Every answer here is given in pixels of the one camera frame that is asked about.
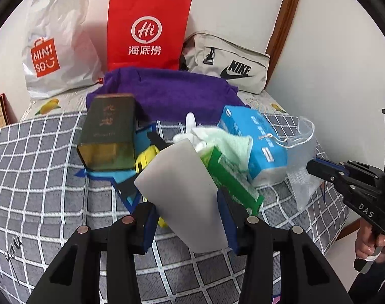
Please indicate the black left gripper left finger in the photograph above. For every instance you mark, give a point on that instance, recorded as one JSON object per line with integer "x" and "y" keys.
{"x": 132, "y": 235}

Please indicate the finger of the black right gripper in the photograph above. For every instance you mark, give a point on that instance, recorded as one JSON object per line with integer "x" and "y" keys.
{"x": 329, "y": 167}
{"x": 314, "y": 170}

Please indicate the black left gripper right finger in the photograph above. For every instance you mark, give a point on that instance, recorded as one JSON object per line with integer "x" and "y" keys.
{"x": 249, "y": 236}

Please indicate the white melamine sponge block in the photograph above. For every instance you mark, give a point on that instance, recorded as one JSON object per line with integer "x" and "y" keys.
{"x": 179, "y": 185}

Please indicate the white knitted cloth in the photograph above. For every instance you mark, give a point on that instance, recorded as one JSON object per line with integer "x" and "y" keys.
{"x": 236, "y": 149}

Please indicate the white mesh drawstring pouch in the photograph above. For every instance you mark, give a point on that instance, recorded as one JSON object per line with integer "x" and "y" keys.
{"x": 301, "y": 148}

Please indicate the person's right hand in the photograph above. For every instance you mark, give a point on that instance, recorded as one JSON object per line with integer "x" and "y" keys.
{"x": 366, "y": 242}

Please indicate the blue tissue pack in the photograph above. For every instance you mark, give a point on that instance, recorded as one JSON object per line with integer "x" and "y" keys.
{"x": 267, "y": 164}

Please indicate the green wet wipes pack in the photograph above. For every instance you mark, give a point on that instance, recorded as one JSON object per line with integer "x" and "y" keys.
{"x": 225, "y": 174}

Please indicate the dark green tea box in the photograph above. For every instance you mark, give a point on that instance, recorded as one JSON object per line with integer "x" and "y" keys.
{"x": 107, "y": 138}

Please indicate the grey checkered blanket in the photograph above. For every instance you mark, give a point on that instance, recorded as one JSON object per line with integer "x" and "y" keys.
{"x": 43, "y": 200}

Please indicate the purple fluffy towel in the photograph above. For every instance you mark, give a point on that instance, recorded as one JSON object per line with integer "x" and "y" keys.
{"x": 168, "y": 95}

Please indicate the beige Nike waist bag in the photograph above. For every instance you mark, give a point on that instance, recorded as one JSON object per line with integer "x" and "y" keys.
{"x": 212, "y": 55}

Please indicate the white Miniso plastic bag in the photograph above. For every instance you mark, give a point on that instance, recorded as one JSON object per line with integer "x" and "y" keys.
{"x": 58, "y": 55}

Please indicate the red Haidilao paper bag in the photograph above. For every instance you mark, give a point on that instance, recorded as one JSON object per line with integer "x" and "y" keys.
{"x": 146, "y": 33}

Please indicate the brown wooden door frame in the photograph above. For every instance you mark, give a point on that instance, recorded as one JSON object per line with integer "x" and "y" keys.
{"x": 284, "y": 20}

